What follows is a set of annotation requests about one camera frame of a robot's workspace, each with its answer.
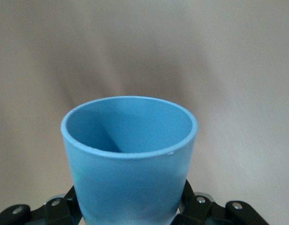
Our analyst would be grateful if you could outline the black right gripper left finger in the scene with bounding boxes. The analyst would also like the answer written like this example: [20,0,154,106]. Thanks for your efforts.
[0,185,85,225]

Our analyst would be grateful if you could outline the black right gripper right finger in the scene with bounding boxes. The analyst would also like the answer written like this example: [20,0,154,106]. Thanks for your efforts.
[173,179,269,225]

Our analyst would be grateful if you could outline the light blue plastic cup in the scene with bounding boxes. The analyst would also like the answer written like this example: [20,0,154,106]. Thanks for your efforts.
[60,95,199,225]

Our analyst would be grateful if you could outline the brown table mat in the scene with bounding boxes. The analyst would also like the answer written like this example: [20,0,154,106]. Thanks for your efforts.
[0,0,289,225]

